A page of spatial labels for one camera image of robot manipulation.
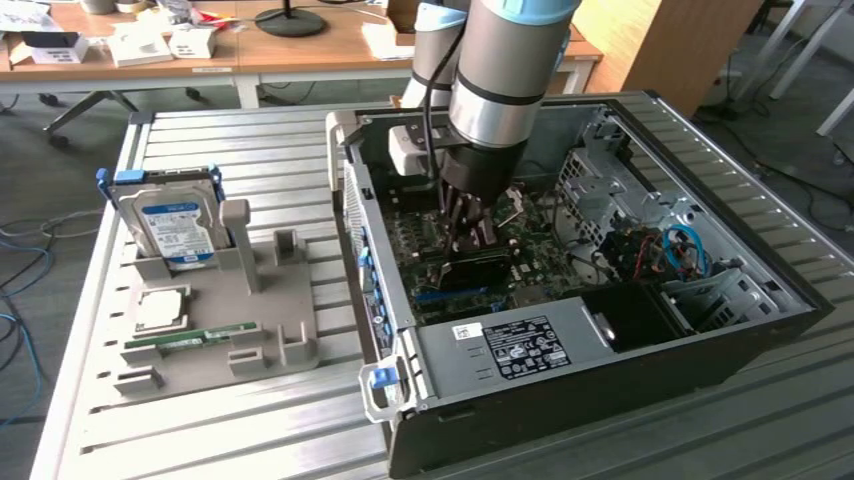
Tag metal socket cover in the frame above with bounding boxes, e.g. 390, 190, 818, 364
496, 184, 530, 230

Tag grey power supply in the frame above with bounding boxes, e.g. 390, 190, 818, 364
410, 298, 619, 399

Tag wooden desk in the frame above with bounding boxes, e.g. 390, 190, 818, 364
0, 0, 606, 109

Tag metal disk bay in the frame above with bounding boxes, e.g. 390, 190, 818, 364
657, 267, 786, 334

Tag grey desk leg with castor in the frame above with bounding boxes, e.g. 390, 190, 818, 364
43, 89, 140, 149

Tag hard disk with blue caddy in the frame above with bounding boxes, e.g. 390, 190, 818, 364
92, 166, 226, 274

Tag perforated metal drive cage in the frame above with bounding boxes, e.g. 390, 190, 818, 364
557, 147, 709, 242

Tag plain white box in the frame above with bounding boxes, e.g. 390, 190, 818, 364
105, 24, 176, 69

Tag silver CPU chip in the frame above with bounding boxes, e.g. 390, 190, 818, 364
135, 292, 190, 335

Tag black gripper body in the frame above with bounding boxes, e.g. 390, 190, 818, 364
438, 141, 530, 207

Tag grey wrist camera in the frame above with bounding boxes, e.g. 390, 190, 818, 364
388, 124, 446, 178

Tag brown cardboard box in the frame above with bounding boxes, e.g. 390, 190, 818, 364
386, 0, 422, 34

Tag black open PC case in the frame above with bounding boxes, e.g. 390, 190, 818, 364
326, 89, 835, 479

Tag printed paper stack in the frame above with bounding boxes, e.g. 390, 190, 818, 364
0, 3, 67, 34

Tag black camera cable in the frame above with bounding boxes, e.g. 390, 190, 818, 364
422, 27, 470, 182

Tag red and black wires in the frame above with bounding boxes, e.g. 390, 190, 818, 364
630, 232, 670, 281

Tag blue wire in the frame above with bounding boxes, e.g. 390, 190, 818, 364
663, 224, 713, 279

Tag wooden cabinet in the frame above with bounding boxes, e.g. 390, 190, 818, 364
571, 0, 766, 117

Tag white box with black lid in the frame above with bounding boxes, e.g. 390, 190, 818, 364
19, 31, 92, 65

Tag blue floor cable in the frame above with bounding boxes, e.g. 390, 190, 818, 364
0, 238, 53, 427

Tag green RAM stick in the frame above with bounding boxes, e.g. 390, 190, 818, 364
124, 322, 259, 352

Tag white table frame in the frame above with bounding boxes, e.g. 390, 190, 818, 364
766, 0, 854, 139

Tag green motherboard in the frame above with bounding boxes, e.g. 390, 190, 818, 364
383, 189, 602, 326

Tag small labelled white box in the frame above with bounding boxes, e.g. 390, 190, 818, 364
168, 24, 220, 60

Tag black monitor stand base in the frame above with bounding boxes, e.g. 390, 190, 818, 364
255, 0, 330, 39

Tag grey floor cable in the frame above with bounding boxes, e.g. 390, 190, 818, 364
0, 209, 103, 239

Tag blue expansion slot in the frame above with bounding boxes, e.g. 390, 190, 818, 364
414, 288, 492, 307

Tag grey parts rack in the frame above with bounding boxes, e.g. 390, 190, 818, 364
112, 198, 323, 401

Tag white paper sheets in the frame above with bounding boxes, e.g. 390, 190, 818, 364
363, 22, 416, 61

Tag black floor cable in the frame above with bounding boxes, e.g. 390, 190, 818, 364
693, 49, 755, 124

